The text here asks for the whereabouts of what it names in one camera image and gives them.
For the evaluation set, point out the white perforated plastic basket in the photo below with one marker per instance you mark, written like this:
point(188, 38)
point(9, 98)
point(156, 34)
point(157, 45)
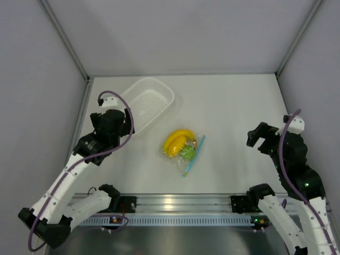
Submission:
point(148, 99)

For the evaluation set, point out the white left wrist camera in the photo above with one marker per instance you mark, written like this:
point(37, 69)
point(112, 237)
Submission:
point(108, 102)

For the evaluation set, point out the aluminium mounting rail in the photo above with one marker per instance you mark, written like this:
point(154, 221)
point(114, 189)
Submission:
point(183, 204)

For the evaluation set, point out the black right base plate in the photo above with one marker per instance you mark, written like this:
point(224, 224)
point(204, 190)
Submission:
point(240, 204)

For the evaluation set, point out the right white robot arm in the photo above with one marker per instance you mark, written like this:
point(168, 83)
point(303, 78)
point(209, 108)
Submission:
point(303, 186)

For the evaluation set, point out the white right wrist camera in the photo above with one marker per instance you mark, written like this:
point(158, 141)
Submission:
point(297, 125)

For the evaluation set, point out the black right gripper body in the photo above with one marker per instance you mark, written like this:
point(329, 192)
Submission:
point(274, 155)

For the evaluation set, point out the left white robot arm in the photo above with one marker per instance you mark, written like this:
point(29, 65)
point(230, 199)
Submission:
point(52, 218)

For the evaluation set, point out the clear zip top bag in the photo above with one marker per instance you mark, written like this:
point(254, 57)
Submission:
point(184, 166)

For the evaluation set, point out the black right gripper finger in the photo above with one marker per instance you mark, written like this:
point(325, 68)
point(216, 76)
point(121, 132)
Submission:
point(267, 146)
point(261, 131)

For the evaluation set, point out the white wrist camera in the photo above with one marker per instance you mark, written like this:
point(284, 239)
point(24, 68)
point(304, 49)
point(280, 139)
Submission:
point(297, 125)
point(108, 102)

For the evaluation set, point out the white slotted cable duct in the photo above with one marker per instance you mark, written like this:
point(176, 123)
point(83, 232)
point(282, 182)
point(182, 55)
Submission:
point(177, 220)

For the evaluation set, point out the green fake fruit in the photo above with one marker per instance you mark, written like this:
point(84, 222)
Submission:
point(188, 152)

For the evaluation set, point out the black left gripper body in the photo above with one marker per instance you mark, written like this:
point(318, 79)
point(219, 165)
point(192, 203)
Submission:
point(95, 118)

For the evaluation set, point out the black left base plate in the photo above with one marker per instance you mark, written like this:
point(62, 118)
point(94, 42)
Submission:
point(126, 205)

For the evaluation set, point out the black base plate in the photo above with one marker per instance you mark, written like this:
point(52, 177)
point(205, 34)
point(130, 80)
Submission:
point(240, 204)
point(126, 205)

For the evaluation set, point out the yellow fake banana bunch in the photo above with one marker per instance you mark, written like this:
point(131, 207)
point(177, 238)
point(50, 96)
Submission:
point(190, 135)

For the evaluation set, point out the yellow fake mango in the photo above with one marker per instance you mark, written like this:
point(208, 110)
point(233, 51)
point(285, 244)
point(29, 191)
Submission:
point(176, 146)

